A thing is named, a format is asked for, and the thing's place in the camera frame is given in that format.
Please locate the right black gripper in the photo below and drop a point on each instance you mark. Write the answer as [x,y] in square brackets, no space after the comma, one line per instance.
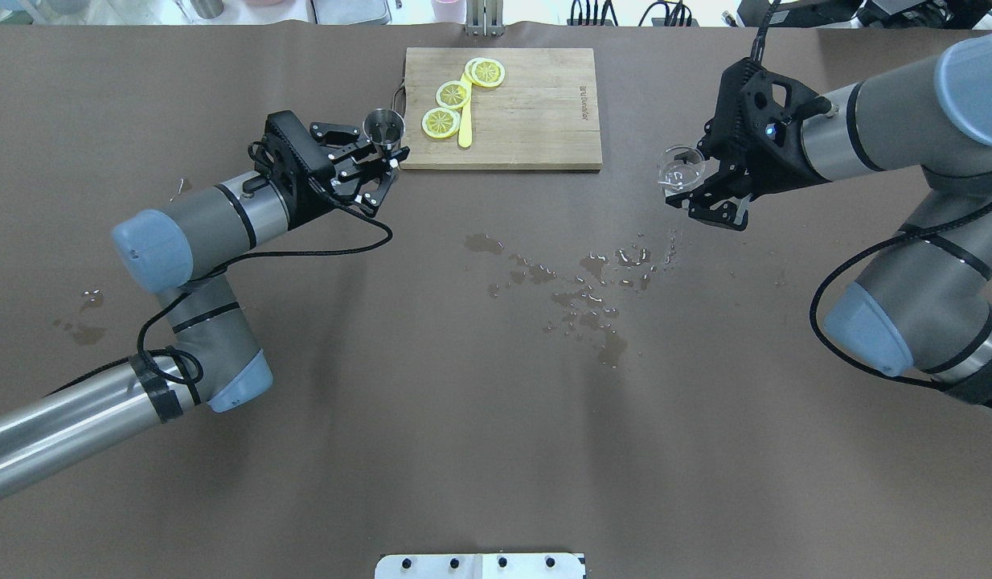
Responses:
[773,167]

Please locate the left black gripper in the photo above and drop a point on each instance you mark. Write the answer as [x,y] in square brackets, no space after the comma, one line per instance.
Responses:
[312,201]

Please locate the steel jigger measuring cup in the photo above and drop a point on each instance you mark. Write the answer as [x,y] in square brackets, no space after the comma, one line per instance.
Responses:
[384,129]

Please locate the clear glass cup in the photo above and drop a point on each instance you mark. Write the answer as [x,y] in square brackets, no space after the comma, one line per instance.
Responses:
[680,170]

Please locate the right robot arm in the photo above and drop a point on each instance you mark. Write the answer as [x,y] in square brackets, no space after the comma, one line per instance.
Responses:
[908,309]

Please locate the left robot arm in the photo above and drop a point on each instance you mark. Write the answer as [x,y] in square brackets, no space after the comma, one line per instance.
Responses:
[198,349]

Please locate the pink cup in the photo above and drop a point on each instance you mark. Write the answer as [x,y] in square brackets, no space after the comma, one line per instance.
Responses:
[449,11]

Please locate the lemon slice middle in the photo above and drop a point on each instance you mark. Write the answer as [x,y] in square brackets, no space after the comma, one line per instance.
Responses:
[454,94]

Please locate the lemon slice far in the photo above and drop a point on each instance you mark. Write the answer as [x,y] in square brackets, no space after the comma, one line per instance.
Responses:
[485,72]

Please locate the wooden cutting board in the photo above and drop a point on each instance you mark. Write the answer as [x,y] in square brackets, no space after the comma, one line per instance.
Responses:
[544,115]

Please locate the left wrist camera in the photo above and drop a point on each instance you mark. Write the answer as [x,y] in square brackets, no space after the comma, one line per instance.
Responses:
[289,156]

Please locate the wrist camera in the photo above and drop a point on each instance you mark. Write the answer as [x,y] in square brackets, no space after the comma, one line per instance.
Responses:
[757,107]
[289,156]

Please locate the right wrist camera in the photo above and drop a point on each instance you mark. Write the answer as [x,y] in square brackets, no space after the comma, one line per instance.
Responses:
[757,107]

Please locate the lemon slice near handle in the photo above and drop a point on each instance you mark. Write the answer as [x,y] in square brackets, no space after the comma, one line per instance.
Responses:
[441,123]

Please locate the aluminium frame post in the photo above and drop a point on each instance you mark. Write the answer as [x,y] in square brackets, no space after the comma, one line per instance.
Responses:
[484,18]

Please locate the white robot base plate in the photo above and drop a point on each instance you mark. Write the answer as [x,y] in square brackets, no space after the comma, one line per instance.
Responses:
[483,565]

